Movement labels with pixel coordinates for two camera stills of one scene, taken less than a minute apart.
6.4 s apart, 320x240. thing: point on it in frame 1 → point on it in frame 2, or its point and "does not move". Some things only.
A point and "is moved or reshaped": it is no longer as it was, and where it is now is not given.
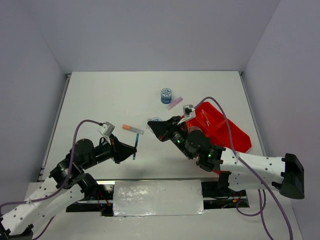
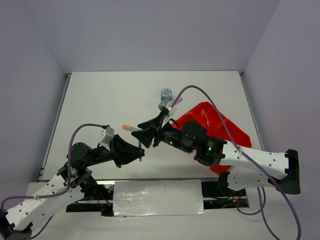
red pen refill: (205, 117) does not move
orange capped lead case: (135, 129) does not move
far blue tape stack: (166, 95) does not move
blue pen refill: (137, 139) is moved or reshaped
